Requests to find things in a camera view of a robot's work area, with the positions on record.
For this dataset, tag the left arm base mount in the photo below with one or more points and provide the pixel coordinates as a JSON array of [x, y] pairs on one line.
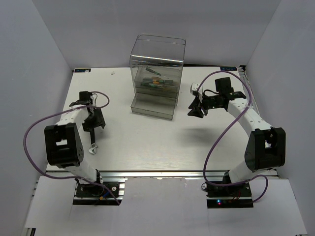
[[97, 196]]

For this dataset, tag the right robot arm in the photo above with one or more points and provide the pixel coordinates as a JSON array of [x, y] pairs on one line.
[[266, 146]]

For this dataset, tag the orange handled pliers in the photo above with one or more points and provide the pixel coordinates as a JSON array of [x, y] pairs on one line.
[[152, 80]]

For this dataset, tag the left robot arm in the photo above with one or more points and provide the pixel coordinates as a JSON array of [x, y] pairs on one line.
[[64, 147]]

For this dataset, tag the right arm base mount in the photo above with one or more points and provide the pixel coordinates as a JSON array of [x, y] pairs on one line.
[[219, 197]]

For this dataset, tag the silver adjustable wrench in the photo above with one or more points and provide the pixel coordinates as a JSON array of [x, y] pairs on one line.
[[93, 146]]

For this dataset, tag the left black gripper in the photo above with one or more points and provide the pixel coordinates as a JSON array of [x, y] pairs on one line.
[[99, 121]]

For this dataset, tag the right blue label sticker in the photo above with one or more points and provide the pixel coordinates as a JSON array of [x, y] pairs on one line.
[[228, 68]]

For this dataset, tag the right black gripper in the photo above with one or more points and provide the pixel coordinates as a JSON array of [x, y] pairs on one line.
[[197, 106]]

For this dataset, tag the green black screwdriver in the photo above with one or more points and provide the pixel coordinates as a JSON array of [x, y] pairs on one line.
[[166, 82], [151, 85], [152, 71]]

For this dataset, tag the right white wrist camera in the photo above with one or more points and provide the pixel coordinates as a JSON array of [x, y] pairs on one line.
[[196, 89]]

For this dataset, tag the clear plastic drawer cabinet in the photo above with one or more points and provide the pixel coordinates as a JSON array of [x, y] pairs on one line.
[[152, 101]]

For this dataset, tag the front aluminium rail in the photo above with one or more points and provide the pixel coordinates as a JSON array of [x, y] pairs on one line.
[[150, 173]]

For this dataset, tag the left blue label sticker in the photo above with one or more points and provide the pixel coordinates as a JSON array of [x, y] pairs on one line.
[[82, 70]]

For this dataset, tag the blue label sticker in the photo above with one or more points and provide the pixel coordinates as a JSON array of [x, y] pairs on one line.
[[228, 68], [82, 70]]

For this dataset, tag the yellow handled needle-nose pliers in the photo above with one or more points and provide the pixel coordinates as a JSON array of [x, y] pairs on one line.
[[168, 88]]

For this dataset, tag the clear hinged cabinet lid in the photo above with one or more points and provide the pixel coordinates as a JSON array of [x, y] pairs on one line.
[[159, 50]]

